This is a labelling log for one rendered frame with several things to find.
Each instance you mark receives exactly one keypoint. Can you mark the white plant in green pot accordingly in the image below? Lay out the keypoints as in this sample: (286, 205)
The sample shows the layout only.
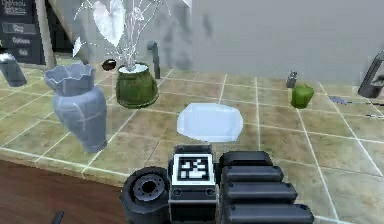
(133, 66)

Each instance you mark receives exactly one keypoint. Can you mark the thin dark utensil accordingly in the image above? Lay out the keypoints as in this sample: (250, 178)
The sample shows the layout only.
(375, 116)

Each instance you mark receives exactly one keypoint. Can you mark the grey bent pipe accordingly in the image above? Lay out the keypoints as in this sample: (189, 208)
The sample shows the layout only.
(154, 56)

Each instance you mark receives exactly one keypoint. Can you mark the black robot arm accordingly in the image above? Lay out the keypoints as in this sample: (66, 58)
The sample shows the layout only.
(246, 190)

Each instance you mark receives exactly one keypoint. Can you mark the dark grey flat utensil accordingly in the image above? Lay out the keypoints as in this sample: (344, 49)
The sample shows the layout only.
(340, 100)

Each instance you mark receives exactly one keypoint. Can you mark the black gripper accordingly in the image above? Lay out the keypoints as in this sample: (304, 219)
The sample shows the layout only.
(146, 195)

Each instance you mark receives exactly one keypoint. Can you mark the small grey shaker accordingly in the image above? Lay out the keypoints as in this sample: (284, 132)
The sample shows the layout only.
(292, 79)

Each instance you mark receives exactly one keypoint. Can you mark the dark brown oval object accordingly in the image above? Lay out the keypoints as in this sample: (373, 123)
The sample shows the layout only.
(109, 64)

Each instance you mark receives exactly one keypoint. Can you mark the pale blue plate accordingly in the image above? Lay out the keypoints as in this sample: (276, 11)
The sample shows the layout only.
(210, 122)

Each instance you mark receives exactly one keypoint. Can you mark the black menu board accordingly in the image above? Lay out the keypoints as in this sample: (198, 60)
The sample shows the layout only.
(21, 31)

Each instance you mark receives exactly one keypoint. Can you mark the green cup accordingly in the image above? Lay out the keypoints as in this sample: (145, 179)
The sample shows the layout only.
(301, 96)

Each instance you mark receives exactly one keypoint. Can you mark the grey cylinder container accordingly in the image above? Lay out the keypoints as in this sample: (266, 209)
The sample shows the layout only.
(11, 70)

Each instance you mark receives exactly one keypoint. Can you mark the dark grey appliance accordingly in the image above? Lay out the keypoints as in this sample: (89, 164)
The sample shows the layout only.
(373, 78)

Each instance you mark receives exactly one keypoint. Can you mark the blue-grey fluted vase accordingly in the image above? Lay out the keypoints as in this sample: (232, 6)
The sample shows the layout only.
(80, 106)

